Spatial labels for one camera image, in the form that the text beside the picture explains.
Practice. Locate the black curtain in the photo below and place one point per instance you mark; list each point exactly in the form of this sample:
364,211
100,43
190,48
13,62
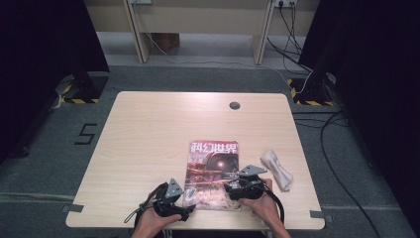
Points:
379,66
39,49

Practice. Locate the brown box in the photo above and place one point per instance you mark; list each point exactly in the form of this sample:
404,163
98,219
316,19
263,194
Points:
166,41

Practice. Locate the red illustrated magazine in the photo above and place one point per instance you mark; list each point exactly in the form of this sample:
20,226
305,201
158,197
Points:
211,158

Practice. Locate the white power socket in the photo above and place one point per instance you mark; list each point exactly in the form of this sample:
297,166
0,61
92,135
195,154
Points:
141,1
285,2

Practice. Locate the white cloth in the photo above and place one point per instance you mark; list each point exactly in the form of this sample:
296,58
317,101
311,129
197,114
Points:
275,168

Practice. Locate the grey tape piece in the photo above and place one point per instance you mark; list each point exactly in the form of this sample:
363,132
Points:
73,208
321,215

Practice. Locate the person's left hand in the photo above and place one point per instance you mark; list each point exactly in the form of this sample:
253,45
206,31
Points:
152,224

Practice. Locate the stand base with hazard tape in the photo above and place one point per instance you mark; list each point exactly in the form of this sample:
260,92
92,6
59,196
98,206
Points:
89,87
310,91

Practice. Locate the grey table grommet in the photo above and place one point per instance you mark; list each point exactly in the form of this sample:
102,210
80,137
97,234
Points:
234,105

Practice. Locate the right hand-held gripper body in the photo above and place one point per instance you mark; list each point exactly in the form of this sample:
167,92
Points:
249,188

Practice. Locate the person's right hand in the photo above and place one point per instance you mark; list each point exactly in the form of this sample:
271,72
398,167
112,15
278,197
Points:
267,208

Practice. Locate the black tape digit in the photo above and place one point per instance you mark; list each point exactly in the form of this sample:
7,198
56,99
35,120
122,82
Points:
86,134

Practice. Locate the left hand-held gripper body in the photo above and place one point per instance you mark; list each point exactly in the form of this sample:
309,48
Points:
170,201

